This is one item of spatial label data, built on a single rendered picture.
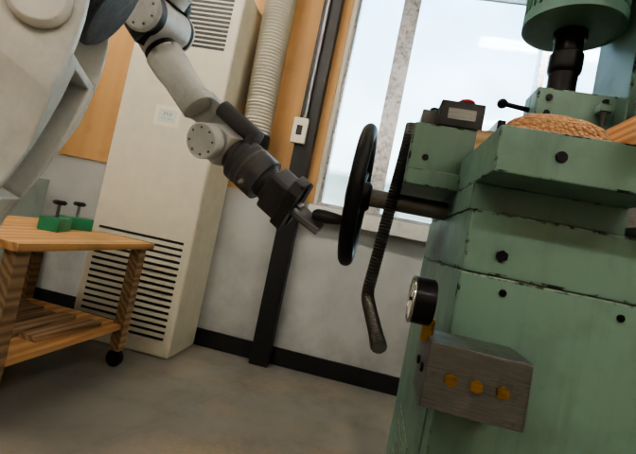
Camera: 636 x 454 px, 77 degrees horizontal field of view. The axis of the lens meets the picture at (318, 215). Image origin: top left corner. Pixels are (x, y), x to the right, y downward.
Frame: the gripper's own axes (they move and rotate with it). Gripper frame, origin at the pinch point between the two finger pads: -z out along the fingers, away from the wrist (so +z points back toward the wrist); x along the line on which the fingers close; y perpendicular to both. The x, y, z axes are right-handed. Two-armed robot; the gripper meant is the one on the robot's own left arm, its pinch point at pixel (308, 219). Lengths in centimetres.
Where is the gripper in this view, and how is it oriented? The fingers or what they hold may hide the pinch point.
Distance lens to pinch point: 73.5
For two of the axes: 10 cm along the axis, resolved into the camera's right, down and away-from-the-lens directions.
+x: 4.3, -6.3, -6.5
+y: 5.2, -4.2, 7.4
